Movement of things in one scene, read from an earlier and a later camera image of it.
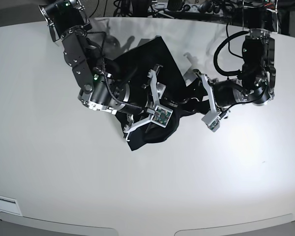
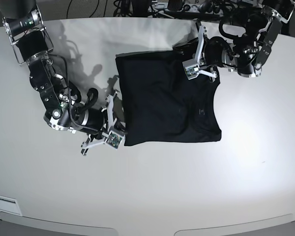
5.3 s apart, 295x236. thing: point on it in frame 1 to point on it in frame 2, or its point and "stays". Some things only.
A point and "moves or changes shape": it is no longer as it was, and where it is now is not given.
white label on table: (8, 204) stays
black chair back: (140, 8) stays
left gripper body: (161, 114) to (115, 136)
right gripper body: (210, 82) to (198, 66)
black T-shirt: (159, 95) moves or changes shape
